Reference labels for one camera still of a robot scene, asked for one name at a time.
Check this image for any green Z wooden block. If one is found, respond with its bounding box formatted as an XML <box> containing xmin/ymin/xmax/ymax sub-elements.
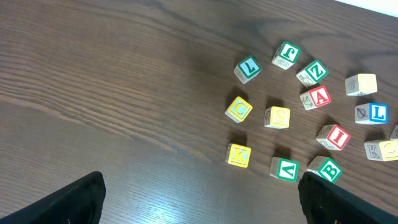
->
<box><xmin>296</xmin><ymin>60</ymin><xmax>329</xmax><ymax>87</ymax></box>

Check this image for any red A wooden block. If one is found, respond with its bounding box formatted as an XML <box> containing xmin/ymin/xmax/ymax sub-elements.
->
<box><xmin>299</xmin><ymin>85</ymin><xmax>331</xmax><ymax>110</ymax></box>

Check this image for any yellow 6 wooden block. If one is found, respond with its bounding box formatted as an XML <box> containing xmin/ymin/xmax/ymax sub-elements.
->
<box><xmin>345</xmin><ymin>73</ymin><xmax>377</xmax><ymax>96</ymax></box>

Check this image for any red I wooden block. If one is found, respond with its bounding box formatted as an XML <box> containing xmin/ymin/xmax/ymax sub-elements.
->
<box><xmin>316</xmin><ymin>124</ymin><xmax>351</xmax><ymax>151</ymax></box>

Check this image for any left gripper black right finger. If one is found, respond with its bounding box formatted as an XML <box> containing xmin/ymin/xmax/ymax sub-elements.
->
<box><xmin>298</xmin><ymin>172</ymin><xmax>397</xmax><ymax>224</ymax></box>

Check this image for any yellow S wooden block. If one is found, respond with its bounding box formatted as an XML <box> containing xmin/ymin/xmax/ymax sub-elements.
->
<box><xmin>264</xmin><ymin>106</ymin><xmax>290</xmax><ymax>129</ymax></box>

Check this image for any green B wooden block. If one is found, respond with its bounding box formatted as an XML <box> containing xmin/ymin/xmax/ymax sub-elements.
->
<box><xmin>307</xmin><ymin>156</ymin><xmax>343</xmax><ymax>183</ymax></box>

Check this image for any yellow Q wooden block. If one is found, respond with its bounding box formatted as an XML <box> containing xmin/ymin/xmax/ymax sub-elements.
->
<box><xmin>364</xmin><ymin>140</ymin><xmax>397</xmax><ymax>162</ymax></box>

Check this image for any yellow C wooden block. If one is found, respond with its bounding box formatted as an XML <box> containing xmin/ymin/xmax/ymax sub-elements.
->
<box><xmin>224</xmin><ymin>96</ymin><xmax>252</xmax><ymax>123</ymax></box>

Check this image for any green V wooden block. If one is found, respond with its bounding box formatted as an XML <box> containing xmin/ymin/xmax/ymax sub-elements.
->
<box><xmin>269</xmin><ymin>157</ymin><xmax>299</xmax><ymax>182</ymax></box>

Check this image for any blue L wooden block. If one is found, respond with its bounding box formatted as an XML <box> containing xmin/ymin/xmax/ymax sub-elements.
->
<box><xmin>354</xmin><ymin>103</ymin><xmax>389</xmax><ymax>125</ymax></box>

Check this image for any yellow K wooden block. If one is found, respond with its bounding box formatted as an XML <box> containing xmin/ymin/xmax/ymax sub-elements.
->
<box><xmin>226</xmin><ymin>144</ymin><xmax>251</xmax><ymax>168</ymax></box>

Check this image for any green J wooden block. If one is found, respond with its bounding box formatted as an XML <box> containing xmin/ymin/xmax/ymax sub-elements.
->
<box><xmin>271</xmin><ymin>41</ymin><xmax>301</xmax><ymax>70</ymax></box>

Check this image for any green 7 wooden block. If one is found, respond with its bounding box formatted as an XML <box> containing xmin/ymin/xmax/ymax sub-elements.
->
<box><xmin>234</xmin><ymin>55</ymin><xmax>262</xmax><ymax>84</ymax></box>

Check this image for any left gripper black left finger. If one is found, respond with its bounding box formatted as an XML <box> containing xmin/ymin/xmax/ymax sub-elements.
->
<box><xmin>1</xmin><ymin>171</ymin><xmax>106</xmax><ymax>224</ymax></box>

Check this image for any blue P wooden block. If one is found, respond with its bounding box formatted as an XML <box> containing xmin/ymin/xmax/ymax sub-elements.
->
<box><xmin>390</xmin><ymin>125</ymin><xmax>398</xmax><ymax>141</ymax></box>

